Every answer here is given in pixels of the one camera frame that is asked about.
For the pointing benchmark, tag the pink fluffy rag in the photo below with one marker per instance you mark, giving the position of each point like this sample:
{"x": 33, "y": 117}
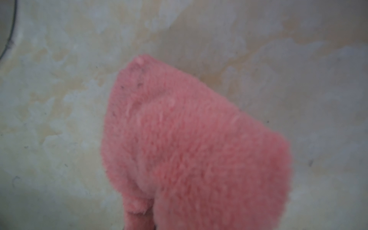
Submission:
{"x": 183, "y": 157}

